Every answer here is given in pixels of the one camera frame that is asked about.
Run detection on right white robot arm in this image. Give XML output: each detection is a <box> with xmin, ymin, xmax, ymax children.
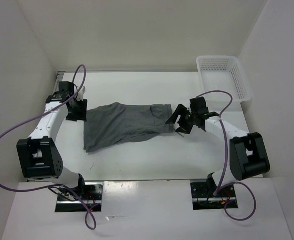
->
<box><xmin>166</xmin><ymin>97</ymin><xmax>271</xmax><ymax>197</ymax></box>

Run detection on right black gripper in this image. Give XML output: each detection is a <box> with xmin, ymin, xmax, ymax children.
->
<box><xmin>165</xmin><ymin>104</ymin><xmax>198</xmax><ymax>135</ymax></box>

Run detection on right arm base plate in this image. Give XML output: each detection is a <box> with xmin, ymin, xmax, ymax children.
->
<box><xmin>190</xmin><ymin>179</ymin><xmax>239</xmax><ymax>211</ymax></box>

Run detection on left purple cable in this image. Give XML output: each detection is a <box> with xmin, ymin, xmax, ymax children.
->
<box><xmin>0</xmin><ymin>64</ymin><xmax>100</xmax><ymax>230</ymax></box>

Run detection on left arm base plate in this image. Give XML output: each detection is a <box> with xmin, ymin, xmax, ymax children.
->
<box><xmin>52</xmin><ymin>181</ymin><xmax>104</xmax><ymax>213</ymax></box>

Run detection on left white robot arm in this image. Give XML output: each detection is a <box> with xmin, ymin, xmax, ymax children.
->
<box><xmin>16</xmin><ymin>81</ymin><xmax>88</xmax><ymax>200</ymax></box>

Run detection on aluminium table frame rail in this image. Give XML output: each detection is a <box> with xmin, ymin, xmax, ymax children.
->
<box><xmin>52</xmin><ymin>71</ymin><xmax>65</xmax><ymax>94</ymax></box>

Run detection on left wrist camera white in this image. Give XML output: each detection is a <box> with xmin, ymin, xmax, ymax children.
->
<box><xmin>76</xmin><ymin>86</ymin><xmax>86</xmax><ymax>102</ymax></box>

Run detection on grey shorts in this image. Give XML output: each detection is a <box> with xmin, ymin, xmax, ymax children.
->
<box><xmin>83</xmin><ymin>102</ymin><xmax>175</xmax><ymax>154</ymax></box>

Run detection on white plastic basket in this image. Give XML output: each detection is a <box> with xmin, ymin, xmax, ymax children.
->
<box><xmin>196</xmin><ymin>55</ymin><xmax>252</xmax><ymax>103</ymax></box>

